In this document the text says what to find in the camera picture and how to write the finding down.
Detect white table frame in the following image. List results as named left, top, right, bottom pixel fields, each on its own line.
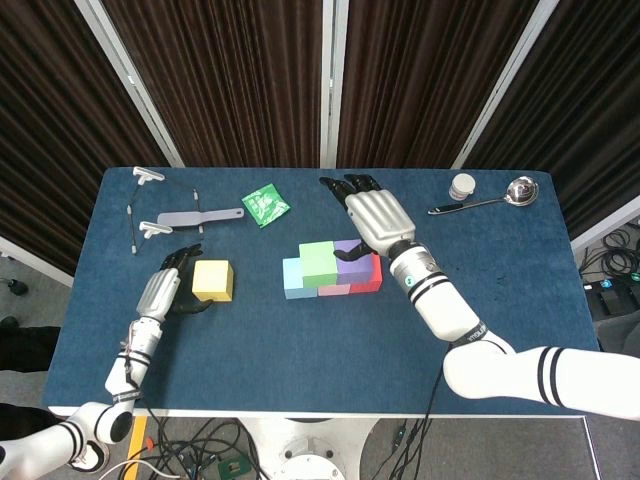
left=48, top=405, right=591, bottom=420

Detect white sneaker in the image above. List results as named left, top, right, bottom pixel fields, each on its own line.
left=69, top=442, right=111, bottom=474

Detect white partition post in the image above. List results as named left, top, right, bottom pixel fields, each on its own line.
left=449, top=0, right=560, bottom=170
left=319, top=0, right=350, bottom=169
left=74, top=0, right=185, bottom=168

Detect light blue foam cube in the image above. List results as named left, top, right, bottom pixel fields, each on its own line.
left=282, top=257, right=319, bottom=300

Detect red foam cube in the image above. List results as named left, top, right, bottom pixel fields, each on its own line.
left=348, top=252, right=384, bottom=295

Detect steel ladle black handle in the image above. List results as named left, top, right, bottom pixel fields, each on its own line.
left=427, top=175, right=540, bottom=217

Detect white partition frame bar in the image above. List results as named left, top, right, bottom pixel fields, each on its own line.
left=0, top=234, right=76, bottom=289
left=569, top=197, right=640, bottom=254

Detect black floor cable tangle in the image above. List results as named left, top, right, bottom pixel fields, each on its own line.
left=107, top=417, right=266, bottom=480
left=579, top=224, right=640, bottom=282
left=369, top=417, right=434, bottom=480

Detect black power strip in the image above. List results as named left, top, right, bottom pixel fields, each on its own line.
left=582, top=279, right=640, bottom=317

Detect purple foam cube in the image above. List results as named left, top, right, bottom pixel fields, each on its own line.
left=333, top=238, right=376, bottom=286

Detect white jar red label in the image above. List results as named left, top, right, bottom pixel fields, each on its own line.
left=449, top=173, right=476, bottom=201

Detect green foam cube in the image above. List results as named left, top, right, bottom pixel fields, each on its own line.
left=298, top=241, right=339, bottom=290

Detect black trouser leg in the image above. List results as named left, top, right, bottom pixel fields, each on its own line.
left=0, top=324, right=62, bottom=374
left=0, top=402, right=61, bottom=440

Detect dark brown curtain panel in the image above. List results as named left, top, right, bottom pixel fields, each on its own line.
left=0, top=0, right=171, bottom=276
left=102, top=0, right=326, bottom=169
left=337, top=0, right=541, bottom=170
left=464, top=0, right=640, bottom=241

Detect yellow foam cube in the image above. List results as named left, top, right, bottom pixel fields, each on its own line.
left=191, top=259, right=235, bottom=303

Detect green sachet packet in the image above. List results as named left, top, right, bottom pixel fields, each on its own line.
left=241, top=183, right=291, bottom=230

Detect green circuit board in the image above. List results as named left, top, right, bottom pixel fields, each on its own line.
left=218, top=457, right=250, bottom=479

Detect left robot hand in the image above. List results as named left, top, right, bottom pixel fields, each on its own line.
left=135, top=243, right=215, bottom=322

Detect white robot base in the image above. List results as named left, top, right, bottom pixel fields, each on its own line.
left=238, top=416, right=377, bottom=480

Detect wire hanger white clips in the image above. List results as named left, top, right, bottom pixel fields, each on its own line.
left=127, top=166, right=204, bottom=256

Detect blue table cloth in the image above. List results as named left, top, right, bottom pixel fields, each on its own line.
left=42, top=166, right=601, bottom=416

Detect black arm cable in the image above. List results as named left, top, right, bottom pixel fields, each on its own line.
left=119, top=344, right=169, bottom=436
left=422, top=363, right=449, bottom=421

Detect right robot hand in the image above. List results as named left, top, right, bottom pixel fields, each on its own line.
left=318, top=173, right=418, bottom=262

